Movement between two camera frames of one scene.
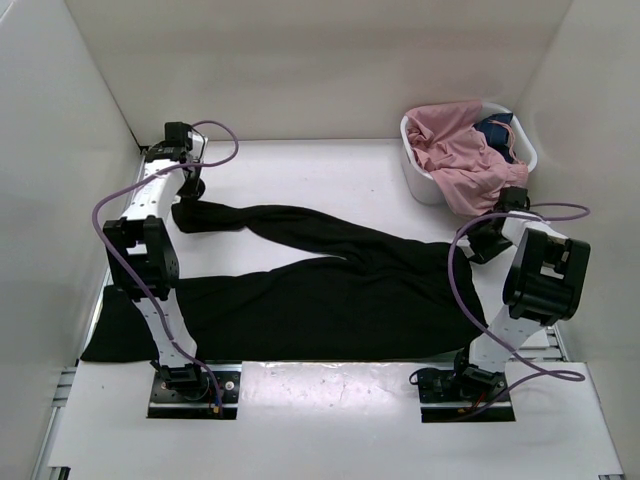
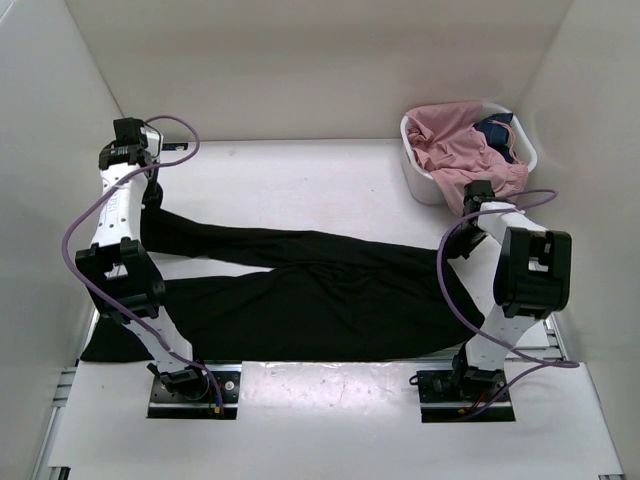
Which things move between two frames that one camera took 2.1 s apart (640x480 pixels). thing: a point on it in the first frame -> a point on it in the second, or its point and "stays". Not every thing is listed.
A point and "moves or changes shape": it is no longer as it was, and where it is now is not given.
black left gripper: x=189 y=190 -> x=150 y=189
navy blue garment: x=495 y=129 stays
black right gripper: x=482 y=252 -> x=458 y=249
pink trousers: x=459 y=157 stays
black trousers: x=387 y=296 moves or changes shape
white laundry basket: x=423 y=188 stays
